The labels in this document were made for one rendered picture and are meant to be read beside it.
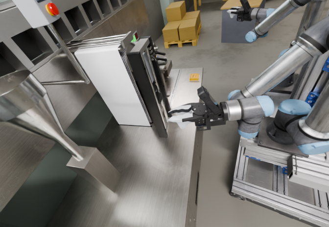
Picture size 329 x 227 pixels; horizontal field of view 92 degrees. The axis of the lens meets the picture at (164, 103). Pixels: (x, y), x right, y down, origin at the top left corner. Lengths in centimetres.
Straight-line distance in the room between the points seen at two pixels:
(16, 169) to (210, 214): 141
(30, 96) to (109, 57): 38
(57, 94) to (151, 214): 70
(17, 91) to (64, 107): 46
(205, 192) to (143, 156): 96
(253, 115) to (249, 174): 104
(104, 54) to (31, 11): 33
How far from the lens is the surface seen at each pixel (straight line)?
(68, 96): 97
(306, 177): 113
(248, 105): 61
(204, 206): 173
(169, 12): 453
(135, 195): 87
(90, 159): 72
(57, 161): 98
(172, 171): 86
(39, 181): 95
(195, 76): 132
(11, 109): 52
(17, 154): 86
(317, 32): 72
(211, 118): 62
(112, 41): 78
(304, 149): 88
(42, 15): 54
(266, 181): 164
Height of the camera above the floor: 168
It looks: 42 degrees down
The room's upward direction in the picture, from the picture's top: 16 degrees counter-clockwise
